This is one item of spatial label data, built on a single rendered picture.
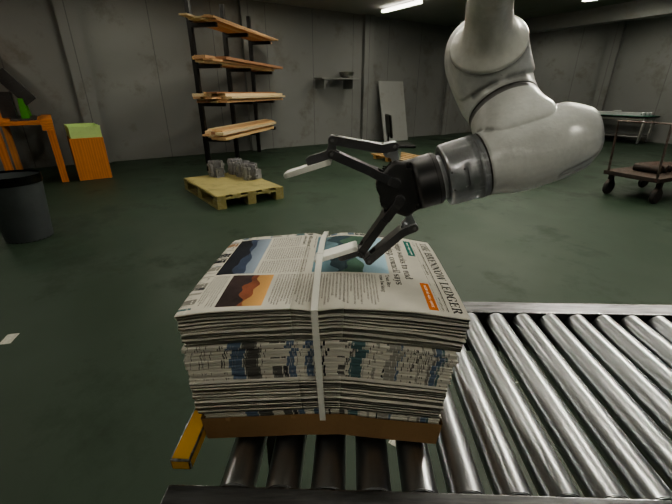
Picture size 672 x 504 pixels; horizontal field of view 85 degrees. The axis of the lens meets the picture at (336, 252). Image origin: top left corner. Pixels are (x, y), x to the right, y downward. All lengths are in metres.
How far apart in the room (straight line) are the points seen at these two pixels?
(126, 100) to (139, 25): 1.40
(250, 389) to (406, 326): 0.24
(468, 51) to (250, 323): 0.47
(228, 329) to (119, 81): 8.45
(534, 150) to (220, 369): 0.51
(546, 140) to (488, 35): 0.15
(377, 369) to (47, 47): 8.61
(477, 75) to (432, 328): 0.35
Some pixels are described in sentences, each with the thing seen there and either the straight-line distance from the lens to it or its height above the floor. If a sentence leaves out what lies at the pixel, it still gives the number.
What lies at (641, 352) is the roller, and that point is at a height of 0.80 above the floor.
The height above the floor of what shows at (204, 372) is 0.93.
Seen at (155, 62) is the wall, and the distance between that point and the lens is 8.97.
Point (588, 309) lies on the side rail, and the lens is 1.12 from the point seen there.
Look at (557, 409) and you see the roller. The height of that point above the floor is 0.80.
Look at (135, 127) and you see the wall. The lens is 8.90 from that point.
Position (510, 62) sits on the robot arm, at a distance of 0.60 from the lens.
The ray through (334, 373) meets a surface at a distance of 0.54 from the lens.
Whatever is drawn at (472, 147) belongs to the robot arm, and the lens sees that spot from 0.54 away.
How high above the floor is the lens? 1.30
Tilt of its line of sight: 24 degrees down
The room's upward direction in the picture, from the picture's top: straight up
